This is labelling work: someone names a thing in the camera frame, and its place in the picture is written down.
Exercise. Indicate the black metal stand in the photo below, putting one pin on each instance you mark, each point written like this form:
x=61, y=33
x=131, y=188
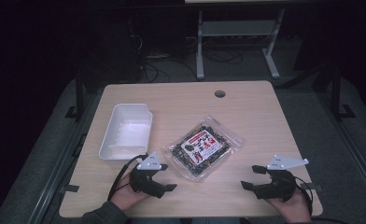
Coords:
x=336, y=93
x=79, y=96

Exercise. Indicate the white metal desk frame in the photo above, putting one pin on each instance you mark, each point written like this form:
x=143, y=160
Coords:
x=237, y=28

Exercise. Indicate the clear packet of dark snack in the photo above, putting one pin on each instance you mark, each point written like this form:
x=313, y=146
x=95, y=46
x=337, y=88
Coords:
x=203, y=147

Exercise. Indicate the person's right hand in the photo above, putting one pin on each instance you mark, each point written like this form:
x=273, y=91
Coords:
x=293, y=208

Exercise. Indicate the person's left hand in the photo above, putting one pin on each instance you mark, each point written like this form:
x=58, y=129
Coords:
x=125, y=197

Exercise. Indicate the dark table edge clip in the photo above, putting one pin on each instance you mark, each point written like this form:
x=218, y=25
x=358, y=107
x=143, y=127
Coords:
x=312, y=186
x=69, y=188

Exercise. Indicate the white plastic container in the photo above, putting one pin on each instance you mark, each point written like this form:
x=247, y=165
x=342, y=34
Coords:
x=126, y=133

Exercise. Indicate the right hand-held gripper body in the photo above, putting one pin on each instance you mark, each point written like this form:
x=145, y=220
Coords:
x=279, y=186

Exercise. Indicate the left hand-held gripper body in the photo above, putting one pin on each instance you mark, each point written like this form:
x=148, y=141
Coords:
x=147, y=182

